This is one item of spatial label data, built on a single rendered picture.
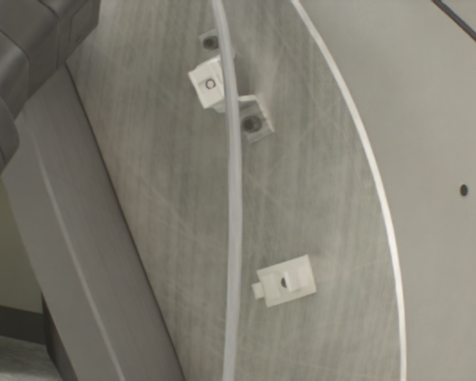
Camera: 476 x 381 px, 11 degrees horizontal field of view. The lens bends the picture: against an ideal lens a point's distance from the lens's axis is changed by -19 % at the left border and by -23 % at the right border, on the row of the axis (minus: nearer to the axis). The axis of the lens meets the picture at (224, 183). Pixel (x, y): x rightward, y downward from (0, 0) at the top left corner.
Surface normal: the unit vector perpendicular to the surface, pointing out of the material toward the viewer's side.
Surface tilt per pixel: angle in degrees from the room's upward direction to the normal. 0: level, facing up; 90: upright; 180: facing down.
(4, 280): 90
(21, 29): 78
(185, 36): 90
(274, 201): 90
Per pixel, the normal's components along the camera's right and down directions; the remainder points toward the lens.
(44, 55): 0.75, 0.64
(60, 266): -0.49, 0.11
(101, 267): 0.81, -0.30
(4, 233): 0.18, 0.17
